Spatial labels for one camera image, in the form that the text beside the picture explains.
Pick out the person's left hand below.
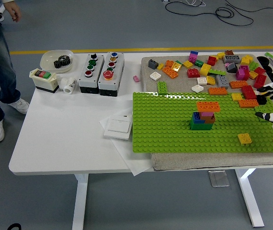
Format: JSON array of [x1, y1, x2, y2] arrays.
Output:
[[3, 1, 22, 23]]

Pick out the red long toy brick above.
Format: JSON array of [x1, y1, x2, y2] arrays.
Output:
[[241, 85, 258, 101], [253, 74, 268, 90]]

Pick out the green long toy brick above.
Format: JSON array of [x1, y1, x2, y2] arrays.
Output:
[[254, 105, 273, 123]]

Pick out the green square toy brick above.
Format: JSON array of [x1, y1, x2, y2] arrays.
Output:
[[248, 61, 260, 72]]

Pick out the orange long toy brick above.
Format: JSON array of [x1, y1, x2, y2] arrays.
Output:
[[162, 66, 179, 80], [229, 80, 249, 90], [238, 99, 260, 108], [196, 101, 221, 113], [208, 87, 228, 96]]

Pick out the magenta large toy brick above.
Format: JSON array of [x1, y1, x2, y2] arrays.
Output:
[[236, 65, 250, 81]]

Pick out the yellow large toy brick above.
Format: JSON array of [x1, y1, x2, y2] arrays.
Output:
[[240, 55, 253, 66]]

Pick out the dark grey slope brick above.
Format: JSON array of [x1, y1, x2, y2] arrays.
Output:
[[226, 62, 238, 74]]

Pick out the grey long toy brick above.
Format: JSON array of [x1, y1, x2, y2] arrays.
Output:
[[223, 55, 242, 64]]

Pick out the grey six-stud toy brick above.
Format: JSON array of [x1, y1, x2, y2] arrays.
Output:
[[216, 74, 230, 88]]

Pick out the green flat plate brick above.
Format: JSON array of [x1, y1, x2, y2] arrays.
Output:
[[208, 69, 228, 76]]

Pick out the yellow tall toy brick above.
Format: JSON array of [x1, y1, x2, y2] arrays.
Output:
[[199, 63, 212, 76]]

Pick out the green large toy brick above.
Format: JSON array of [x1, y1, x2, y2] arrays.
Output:
[[190, 118, 215, 131]]

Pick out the green six-stud toy brick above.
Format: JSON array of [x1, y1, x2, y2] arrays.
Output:
[[157, 80, 170, 95]]

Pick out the green studded baseplate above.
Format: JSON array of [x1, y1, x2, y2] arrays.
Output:
[[132, 91, 273, 154]]

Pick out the white plastic bowl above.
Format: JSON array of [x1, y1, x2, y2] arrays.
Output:
[[40, 49, 75, 74]]

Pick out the black metal gears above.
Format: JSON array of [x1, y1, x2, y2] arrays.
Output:
[[53, 55, 71, 70]]

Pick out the white pipe tee fitting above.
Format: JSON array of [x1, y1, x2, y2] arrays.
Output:
[[59, 76, 78, 94]]

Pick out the grey-brown mat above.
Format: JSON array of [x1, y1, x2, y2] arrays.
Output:
[[140, 54, 273, 171]]

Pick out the grey button box black knob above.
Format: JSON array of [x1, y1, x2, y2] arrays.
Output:
[[78, 53, 105, 94]]

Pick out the grey floor plate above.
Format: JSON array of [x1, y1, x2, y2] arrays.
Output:
[[207, 170, 230, 188]]

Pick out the white table leg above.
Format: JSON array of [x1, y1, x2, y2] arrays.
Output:
[[234, 168, 265, 228], [71, 173, 90, 230]]

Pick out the grey button box emergency stop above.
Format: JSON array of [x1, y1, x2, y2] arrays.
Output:
[[98, 51, 125, 97]]

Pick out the yellow floor tape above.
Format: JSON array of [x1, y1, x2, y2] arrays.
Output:
[[9, 46, 273, 55]]

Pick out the white paper sheet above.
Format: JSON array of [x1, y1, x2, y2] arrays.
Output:
[[99, 107, 154, 177]]

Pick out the cream switch box red green buttons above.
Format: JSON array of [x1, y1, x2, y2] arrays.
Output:
[[29, 68, 60, 94]]

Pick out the black thin floor cable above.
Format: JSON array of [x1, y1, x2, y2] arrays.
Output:
[[224, 0, 273, 12]]

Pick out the black coiled floor cable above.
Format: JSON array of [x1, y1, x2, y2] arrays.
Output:
[[164, 1, 254, 27]]

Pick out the white floor cable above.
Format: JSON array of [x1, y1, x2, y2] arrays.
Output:
[[185, 0, 208, 7]]

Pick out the white wall switch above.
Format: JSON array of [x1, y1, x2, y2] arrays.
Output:
[[103, 118, 132, 140]]

